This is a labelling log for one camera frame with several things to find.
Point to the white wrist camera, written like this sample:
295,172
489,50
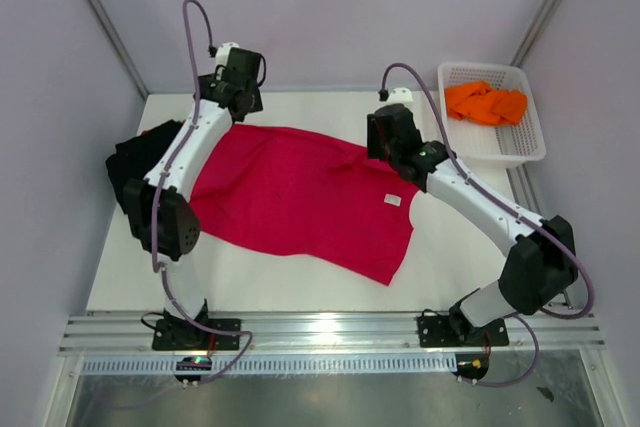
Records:
400,95
221,55

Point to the orange t shirt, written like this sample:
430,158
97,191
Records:
479,103

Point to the left black controller board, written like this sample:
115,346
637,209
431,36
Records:
192,369

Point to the black controller board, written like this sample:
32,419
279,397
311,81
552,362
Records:
192,369
471,367

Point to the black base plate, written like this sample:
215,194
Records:
225,334
434,330

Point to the magenta t shirt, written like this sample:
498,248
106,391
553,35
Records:
286,191

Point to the white perforated plastic basket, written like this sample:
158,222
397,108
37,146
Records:
507,146

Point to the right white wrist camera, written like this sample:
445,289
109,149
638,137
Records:
400,95

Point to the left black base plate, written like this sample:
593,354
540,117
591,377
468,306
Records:
225,334

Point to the aluminium side rail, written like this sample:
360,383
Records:
526,195

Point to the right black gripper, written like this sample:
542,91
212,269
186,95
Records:
374,150

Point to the black folded t shirt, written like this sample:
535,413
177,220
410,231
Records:
132,159

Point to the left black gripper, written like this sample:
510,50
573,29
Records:
257,106

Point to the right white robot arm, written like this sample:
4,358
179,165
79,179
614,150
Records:
538,253

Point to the aluminium front rail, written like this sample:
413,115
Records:
121,333

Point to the red folded t shirt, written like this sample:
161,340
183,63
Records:
169,128

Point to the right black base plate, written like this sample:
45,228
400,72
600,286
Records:
434,330

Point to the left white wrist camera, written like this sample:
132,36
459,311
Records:
221,55

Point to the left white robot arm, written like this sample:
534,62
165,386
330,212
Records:
157,206

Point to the right black controller board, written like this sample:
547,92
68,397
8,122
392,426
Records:
471,367

